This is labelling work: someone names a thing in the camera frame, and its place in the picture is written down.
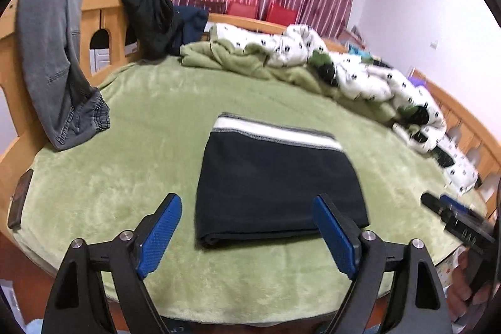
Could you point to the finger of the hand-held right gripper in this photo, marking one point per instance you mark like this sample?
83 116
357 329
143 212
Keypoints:
432 203
456 204

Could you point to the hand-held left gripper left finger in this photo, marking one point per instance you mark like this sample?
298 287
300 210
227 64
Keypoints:
162 236

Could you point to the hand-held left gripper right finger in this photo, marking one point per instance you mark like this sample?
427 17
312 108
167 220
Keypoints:
336 236

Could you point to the black pants with striped waistband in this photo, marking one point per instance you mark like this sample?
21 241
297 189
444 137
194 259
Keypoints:
274 181

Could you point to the person's right hand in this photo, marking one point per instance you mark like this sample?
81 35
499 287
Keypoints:
460 287

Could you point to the white printed quilt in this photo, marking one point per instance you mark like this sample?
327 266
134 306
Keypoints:
375 79

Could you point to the dark smartphone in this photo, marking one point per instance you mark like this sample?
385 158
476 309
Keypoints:
19 201

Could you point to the white cabinet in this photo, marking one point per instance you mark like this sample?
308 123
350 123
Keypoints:
100 60

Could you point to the navy blue garment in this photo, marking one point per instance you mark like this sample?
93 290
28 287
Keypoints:
193 25

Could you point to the grey jeans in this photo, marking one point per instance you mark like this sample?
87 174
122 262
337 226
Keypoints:
47 56

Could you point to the black jacket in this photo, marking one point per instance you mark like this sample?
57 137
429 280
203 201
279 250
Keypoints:
150 17

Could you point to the red chair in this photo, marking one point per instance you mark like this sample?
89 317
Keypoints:
282 13
242 9

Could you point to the white wall outlet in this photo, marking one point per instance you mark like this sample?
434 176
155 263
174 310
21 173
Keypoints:
434 44

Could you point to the wooden bed frame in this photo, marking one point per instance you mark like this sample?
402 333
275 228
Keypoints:
109 11

